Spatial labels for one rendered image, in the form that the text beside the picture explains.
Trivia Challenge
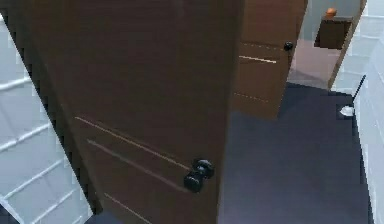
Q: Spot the brown wooden room door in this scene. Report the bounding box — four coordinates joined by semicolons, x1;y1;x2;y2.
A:
0;0;246;224
232;0;309;120

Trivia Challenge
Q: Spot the small white object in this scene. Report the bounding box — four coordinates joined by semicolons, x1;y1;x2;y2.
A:
339;105;355;118

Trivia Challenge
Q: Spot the dark brown cabinet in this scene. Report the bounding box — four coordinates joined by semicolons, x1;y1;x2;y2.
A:
313;15;354;51

